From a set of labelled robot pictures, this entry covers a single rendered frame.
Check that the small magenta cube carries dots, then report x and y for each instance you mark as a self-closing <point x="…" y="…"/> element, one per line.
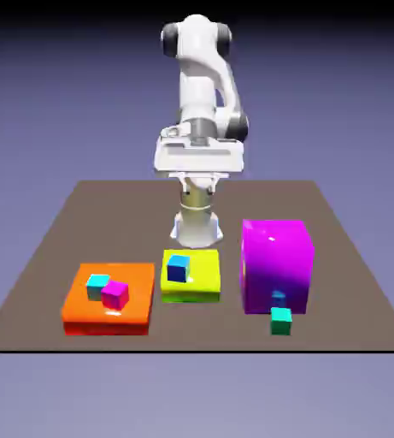
<point x="115" y="295"/>

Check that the large orange box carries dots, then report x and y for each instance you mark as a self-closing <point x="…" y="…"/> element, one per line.
<point x="114" y="301"/>

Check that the small cyan cube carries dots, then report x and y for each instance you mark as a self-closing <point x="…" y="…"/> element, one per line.
<point x="95" y="284"/>

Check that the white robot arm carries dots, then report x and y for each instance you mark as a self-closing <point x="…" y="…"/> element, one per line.
<point x="200" y="68"/>

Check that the small blue cube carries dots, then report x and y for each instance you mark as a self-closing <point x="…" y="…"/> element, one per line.
<point x="178" y="269"/>

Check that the large yellow box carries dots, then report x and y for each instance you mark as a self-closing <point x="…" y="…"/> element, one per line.
<point x="203" y="273"/>

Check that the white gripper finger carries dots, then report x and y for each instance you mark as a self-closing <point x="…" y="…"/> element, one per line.
<point x="212" y="184"/>
<point x="185" y="184"/>

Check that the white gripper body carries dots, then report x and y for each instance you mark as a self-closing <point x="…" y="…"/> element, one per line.
<point x="198" y="157"/>

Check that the large magenta box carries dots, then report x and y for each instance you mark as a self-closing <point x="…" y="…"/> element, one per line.
<point x="275" y="260"/>

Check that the small green cube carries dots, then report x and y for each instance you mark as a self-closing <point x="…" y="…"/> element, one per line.
<point x="281" y="321"/>

